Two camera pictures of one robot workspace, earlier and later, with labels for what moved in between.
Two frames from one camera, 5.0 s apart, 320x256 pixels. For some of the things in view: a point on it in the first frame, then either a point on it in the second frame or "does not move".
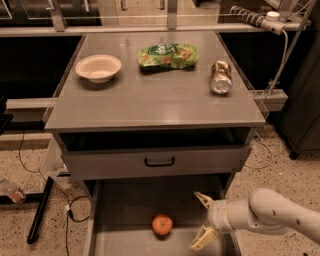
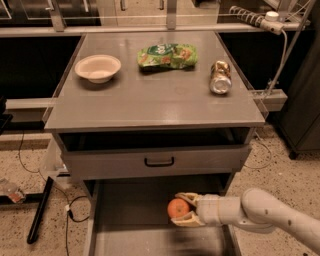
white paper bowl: (98, 68) does not move
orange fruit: (162, 224) to (177, 207)
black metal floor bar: (40, 211) does not move
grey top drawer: (111, 154) does not move
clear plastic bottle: (15, 193) does not move
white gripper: (217, 214) to (209, 209)
